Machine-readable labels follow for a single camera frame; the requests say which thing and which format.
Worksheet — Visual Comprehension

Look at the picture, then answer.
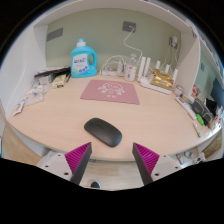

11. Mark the yellowish small box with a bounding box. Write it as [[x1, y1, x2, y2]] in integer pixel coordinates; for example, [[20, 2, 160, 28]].
[[51, 73, 68, 89]]

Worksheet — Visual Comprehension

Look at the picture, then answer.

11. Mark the clear plastic bag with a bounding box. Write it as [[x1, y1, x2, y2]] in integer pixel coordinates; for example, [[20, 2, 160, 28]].
[[24, 84, 46, 106]]

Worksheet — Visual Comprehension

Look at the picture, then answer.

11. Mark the white router with antennas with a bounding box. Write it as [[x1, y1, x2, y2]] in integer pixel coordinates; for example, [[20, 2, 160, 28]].
[[137, 56, 179, 96]]

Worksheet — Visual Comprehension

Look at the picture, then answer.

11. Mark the white power strip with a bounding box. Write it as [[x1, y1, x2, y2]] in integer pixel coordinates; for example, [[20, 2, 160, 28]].
[[100, 68, 125, 78]]

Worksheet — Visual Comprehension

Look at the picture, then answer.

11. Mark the grey blank wall plate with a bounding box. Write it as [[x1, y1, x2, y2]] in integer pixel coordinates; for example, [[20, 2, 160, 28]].
[[46, 27, 64, 42]]

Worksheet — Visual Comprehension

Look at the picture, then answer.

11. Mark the clear plastic water bottle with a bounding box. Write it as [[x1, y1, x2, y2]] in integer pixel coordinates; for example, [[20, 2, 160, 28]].
[[124, 53, 138, 82]]

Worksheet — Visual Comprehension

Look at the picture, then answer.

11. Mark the white plugged wall cable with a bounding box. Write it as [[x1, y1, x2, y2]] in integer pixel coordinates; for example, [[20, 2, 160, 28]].
[[123, 27, 145, 65]]

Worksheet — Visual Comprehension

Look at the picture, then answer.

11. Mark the gold snack bag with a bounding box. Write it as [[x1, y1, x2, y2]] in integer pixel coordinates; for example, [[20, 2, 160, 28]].
[[150, 68, 175, 91]]

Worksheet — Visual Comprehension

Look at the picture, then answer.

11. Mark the small printed packet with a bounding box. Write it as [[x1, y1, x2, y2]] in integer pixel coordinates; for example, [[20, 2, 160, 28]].
[[12, 99, 27, 117]]

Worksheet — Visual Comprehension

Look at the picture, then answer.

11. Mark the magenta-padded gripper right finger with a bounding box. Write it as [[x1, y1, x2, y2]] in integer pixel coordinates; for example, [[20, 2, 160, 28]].
[[132, 142, 183, 186]]

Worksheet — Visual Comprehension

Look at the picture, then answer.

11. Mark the grey wall socket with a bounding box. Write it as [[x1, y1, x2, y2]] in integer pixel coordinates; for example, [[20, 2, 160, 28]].
[[122, 20, 137, 33]]

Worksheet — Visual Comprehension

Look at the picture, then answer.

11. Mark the black grey pouch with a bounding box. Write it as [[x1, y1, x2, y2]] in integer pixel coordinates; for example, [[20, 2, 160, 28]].
[[191, 98, 214, 126]]

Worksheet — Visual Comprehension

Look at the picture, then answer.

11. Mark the white wall charger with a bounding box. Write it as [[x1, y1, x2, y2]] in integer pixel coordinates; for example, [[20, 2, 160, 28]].
[[168, 34, 180, 50]]

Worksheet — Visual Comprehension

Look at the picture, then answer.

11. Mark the black computer mouse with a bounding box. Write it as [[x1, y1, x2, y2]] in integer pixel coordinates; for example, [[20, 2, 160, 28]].
[[83, 117, 123, 148]]

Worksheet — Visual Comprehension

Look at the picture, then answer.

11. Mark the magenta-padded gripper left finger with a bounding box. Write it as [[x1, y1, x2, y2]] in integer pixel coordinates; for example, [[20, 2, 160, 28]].
[[36, 142, 93, 186]]

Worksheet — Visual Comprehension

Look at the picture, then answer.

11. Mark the blue detergent bottle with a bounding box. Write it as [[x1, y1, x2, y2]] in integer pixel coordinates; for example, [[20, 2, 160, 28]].
[[70, 38, 98, 79]]

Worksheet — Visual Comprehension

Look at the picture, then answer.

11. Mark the coiled white cable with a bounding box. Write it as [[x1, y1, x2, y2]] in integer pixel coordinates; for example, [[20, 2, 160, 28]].
[[99, 54, 130, 76]]

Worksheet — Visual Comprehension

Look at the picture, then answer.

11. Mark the pink printed mouse pad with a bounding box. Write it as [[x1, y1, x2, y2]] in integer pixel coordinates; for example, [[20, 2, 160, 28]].
[[79, 79, 141, 106]]

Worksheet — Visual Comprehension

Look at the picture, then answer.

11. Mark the dark flat book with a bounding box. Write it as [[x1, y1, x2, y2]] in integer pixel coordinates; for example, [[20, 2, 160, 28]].
[[34, 66, 72, 80]]

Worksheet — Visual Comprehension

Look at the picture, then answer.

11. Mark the long white remote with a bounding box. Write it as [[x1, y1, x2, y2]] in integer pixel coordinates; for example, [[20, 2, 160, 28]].
[[175, 96, 198, 121]]

